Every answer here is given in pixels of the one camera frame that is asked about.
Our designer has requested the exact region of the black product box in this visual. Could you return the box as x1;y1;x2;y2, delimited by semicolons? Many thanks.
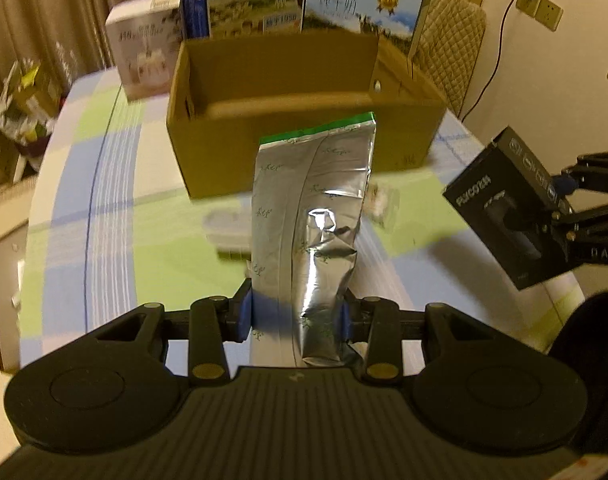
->
443;127;573;289

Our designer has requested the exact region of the silver foil pouch green top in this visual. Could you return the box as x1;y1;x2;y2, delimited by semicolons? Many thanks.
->
250;113;377;367

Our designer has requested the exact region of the white flat charger case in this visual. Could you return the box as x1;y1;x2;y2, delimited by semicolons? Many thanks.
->
202;208;252;256

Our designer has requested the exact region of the bag of cotton swabs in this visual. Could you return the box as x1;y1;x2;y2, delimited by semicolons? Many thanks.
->
362;183;400;230

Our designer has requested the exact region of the checkered tablecloth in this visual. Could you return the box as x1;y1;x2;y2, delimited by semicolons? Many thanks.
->
19;70;584;364

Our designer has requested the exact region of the brown cardboard box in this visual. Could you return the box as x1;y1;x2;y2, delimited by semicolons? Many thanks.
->
166;29;446;199

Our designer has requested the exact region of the beige quilted chair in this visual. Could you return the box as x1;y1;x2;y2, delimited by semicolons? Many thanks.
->
412;0;487;115

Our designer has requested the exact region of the white plastic bag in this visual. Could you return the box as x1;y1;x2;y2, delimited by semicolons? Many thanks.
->
0;62;62;146

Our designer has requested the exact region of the white small appliance box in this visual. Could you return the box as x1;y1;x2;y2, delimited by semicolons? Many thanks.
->
106;0;184;102

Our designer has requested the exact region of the light blue milk carton box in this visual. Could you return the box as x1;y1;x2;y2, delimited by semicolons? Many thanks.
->
302;0;431;58

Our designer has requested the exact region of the black power cable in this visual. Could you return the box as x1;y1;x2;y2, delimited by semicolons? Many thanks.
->
459;0;528;123

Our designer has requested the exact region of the wall power socket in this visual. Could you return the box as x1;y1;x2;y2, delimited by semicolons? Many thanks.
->
516;0;563;32

